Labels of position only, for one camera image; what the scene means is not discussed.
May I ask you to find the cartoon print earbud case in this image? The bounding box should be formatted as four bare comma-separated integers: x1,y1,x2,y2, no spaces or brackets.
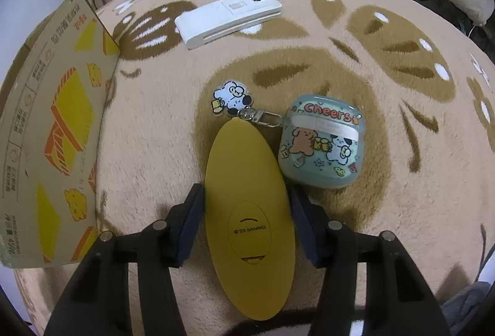
278,94,368,189

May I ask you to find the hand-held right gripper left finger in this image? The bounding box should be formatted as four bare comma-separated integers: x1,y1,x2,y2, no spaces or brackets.
46,183,205,336

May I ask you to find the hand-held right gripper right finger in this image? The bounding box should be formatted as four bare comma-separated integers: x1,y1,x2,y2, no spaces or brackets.
291,187,451,336

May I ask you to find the cartoon dog keychain charm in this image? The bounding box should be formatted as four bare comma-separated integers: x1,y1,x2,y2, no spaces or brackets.
211,79,287,130

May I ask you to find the plain white flat remote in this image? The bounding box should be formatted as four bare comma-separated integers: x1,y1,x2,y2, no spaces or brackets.
174,0,283,51

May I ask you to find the grey cloth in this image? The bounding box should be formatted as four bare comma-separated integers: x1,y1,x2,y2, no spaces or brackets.
441,282,492,336

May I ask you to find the yellow oval case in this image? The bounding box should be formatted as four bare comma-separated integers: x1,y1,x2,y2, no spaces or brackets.
204,117,296,321

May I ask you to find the printed cardboard box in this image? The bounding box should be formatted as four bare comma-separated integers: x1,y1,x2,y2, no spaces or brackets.
0,0,121,269

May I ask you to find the beige butterfly pattern blanket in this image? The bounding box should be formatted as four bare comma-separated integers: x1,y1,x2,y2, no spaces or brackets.
0,0,495,336

